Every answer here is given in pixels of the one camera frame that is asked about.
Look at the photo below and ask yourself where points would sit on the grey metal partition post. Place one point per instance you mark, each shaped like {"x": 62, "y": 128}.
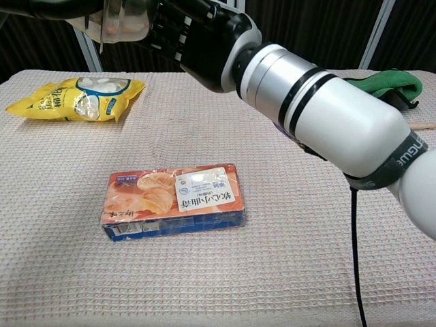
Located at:
{"x": 90, "y": 54}
{"x": 376, "y": 34}

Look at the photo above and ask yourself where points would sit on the beige waffle tablecloth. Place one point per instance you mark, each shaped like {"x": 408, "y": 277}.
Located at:
{"x": 218, "y": 272}

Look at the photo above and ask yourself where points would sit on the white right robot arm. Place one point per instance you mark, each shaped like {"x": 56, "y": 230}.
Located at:
{"x": 334, "y": 116}

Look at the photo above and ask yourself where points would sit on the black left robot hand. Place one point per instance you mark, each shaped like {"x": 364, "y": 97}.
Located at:
{"x": 51, "y": 7}

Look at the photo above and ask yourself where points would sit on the yellow snack bag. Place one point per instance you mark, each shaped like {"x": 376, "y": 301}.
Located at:
{"x": 58, "y": 102}

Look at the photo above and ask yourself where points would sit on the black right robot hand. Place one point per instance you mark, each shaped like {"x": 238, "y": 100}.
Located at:
{"x": 204, "y": 41}

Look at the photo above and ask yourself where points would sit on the wooden stick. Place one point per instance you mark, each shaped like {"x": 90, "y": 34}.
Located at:
{"x": 424, "y": 125}

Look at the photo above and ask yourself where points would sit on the black clip under cloth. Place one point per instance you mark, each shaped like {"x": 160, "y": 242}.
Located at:
{"x": 403, "y": 101}

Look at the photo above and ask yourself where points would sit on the green microfiber cloth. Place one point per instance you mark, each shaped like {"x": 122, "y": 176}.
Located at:
{"x": 391, "y": 80}

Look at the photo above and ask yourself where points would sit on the orange cookie box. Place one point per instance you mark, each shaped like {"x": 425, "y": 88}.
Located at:
{"x": 170, "y": 197}

